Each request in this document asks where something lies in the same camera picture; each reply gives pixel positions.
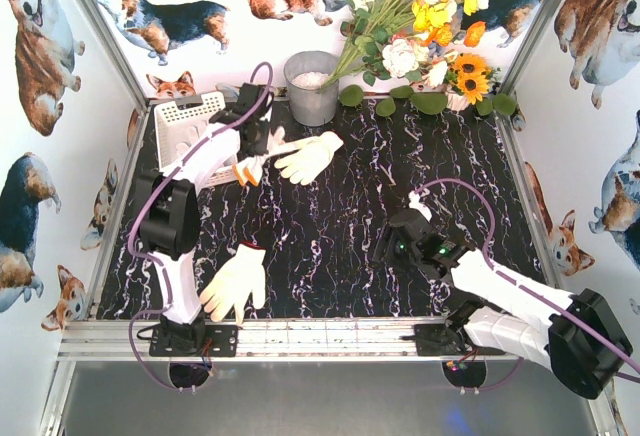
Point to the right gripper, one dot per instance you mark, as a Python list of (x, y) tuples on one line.
[(400, 244)]

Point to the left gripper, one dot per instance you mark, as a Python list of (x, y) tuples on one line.
[(257, 138)]

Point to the orange dotted glove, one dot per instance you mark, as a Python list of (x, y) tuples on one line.
[(250, 169)]

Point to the cream knit glove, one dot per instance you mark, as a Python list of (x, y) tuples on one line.
[(303, 166)]

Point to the white glove orange cuff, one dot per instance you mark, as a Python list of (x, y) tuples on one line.
[(191, 135)]

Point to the white plastic storage basket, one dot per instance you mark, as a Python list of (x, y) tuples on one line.
[(210, 162)]

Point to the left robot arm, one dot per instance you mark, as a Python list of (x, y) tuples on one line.
[(167, 227)]

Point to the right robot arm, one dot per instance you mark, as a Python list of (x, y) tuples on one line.
[(576, 337)]

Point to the grey metal bucket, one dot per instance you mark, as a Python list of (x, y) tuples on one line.
[(313, 98)]

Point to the small sunflower pot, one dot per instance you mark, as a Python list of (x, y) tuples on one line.
[(470, 81)]

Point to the artificial flower bouquet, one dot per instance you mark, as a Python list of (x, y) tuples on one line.
[(407, 39)]

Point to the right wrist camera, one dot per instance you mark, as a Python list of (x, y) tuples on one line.
[(415, 202)]

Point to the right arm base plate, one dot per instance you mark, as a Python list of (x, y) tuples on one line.
[(442, 339)]

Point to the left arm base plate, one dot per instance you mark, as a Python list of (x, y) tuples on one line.
[(171, 339)]

